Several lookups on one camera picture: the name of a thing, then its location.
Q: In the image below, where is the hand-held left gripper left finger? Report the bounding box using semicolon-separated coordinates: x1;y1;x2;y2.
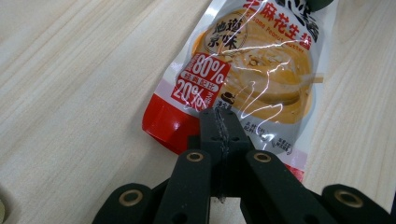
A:
199;107;225;198

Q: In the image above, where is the red and white sauce pouch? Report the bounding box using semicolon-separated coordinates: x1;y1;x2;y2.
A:
141;0;339;184

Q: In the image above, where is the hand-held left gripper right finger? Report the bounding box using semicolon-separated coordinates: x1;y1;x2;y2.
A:
221;108;255;198

